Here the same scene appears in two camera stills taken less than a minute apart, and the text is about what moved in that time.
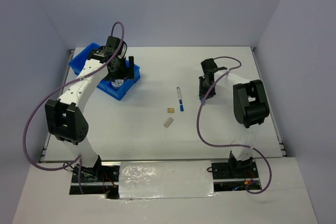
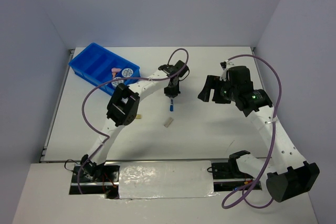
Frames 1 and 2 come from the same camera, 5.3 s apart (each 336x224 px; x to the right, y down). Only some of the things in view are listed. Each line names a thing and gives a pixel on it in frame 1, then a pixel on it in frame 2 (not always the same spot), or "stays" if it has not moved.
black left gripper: x=127 y=72 → x=174 y=93
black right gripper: x=202 y=91 → x=212 y=82
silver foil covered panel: x=166 y=179 stays
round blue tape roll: x=117 y=83 stays
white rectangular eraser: x=168 y=122 stays
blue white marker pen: x=180 y=98 → x=171 y=106
